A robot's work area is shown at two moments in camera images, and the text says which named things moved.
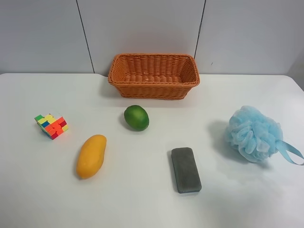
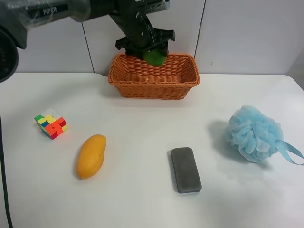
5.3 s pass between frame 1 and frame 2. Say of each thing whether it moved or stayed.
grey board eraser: stayed
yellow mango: stayed
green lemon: moved
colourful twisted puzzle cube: stayed
